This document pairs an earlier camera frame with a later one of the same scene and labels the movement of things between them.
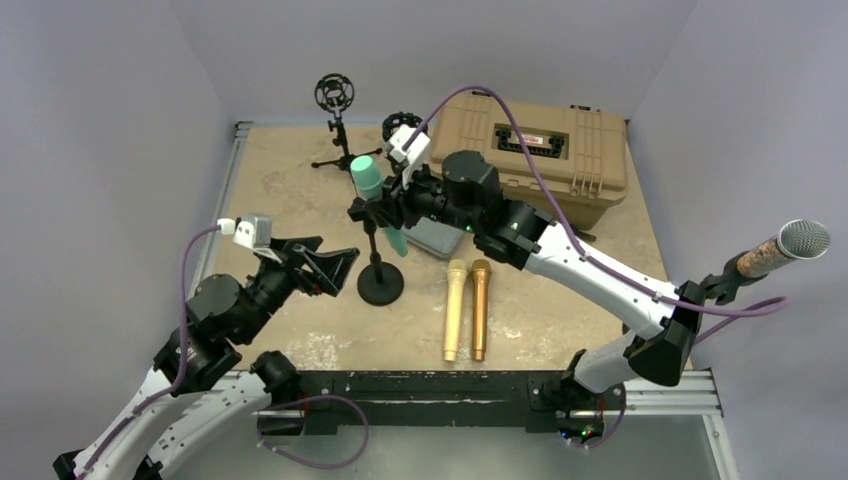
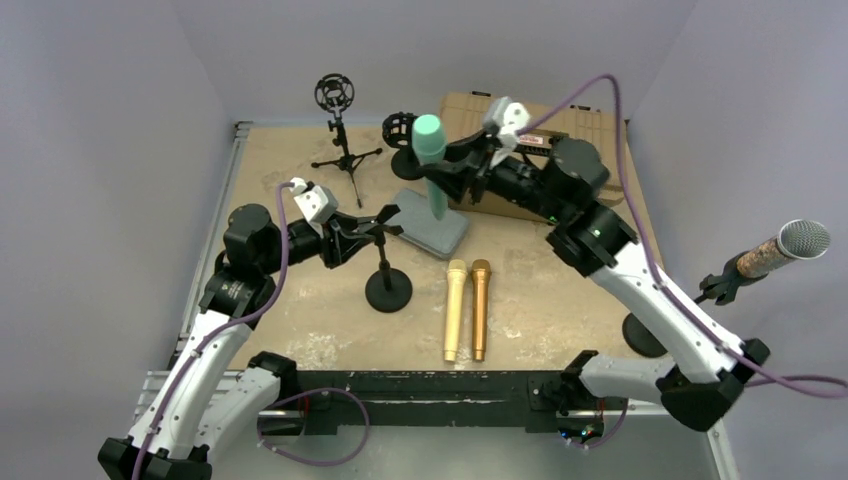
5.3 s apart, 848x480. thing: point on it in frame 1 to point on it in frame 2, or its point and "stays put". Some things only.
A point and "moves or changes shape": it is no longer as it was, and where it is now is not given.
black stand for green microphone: [379, 283] moves or changes shape
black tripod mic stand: [334, 92] stays put
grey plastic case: [439, 239] stays put
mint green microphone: [368, 180] moves or changes shape
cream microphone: [457, 271] stays put
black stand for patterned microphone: [728, 281] stays put
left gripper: [328, 270] to [342, 237]
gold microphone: [481, 270] stays put
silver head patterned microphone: [798, 239] stays put
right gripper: [399, 206] to [467, 165]
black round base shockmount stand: [390, 122] stays put
